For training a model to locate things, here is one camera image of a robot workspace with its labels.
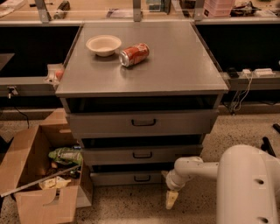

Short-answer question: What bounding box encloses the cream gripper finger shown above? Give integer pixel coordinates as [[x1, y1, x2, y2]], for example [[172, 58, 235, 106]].
[[165, 190, 179, 210]]

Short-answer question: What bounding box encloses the grey bottom drawer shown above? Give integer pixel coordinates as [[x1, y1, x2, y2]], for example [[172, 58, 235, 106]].
[[90, 171, 164, 186]]

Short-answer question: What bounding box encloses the grey drawer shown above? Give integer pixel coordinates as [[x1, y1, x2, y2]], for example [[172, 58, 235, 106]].
[[66, 109, 218, 138], [81, 144, 203, 166], [90, 171, 164, 186]]

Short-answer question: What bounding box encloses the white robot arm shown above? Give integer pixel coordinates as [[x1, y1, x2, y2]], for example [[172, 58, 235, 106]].
[[164, 144, 280, 224]]

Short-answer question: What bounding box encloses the grey middle drawer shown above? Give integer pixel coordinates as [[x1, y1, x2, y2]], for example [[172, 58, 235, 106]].
[[81, 144, 203, 166]]

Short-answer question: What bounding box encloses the grey metal drawer cabinet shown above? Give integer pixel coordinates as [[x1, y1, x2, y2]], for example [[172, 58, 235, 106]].
[[56, 21, 228, 174]]

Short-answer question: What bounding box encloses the grey top drawer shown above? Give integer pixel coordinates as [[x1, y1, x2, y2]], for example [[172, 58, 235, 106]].
[[66, 109, 218, 138]]

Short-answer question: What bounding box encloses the black floor stand bar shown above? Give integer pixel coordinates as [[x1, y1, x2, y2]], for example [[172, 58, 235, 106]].
[[261, 136, 276, 157]]

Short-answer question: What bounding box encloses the yellow crumpled wrapper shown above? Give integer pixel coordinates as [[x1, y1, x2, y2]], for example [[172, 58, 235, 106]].
[[38, 176, 71, 190]]

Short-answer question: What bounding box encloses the red soda can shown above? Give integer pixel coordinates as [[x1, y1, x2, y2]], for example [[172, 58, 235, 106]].
[[119, 43, 150, 67]]

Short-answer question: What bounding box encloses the white power strip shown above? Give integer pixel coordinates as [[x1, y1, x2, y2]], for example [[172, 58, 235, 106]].
[[254, 68, 275, 77]]

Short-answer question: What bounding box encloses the brown cardboard box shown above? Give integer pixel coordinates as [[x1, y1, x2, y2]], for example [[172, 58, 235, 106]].
[[0, 108, 93, 224]]

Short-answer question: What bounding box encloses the white paper bowl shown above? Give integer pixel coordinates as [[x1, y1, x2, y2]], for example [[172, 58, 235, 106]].
[[86, 35, 122, 57]]

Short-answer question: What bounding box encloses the small clear plastic container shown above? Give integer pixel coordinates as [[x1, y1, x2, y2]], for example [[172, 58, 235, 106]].
[[44, 63, 64, 86]]

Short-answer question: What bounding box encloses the long metal strip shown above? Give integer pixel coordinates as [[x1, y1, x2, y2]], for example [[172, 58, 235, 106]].
[[1, 165, 81, 198]]

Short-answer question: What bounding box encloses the pink plastic storage box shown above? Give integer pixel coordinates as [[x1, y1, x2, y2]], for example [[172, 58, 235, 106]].
[[203, 0, 235, 18]]

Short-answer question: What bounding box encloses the black tool on bench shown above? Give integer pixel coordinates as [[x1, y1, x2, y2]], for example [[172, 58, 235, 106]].
[[53, 0, 70, 19]]

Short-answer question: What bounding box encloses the white cable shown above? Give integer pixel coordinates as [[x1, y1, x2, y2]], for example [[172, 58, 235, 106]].
[[232, 69, 254, 112]]

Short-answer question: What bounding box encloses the black cable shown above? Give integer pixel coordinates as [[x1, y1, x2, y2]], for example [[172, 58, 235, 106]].
[[8, 95, 31, 130]]

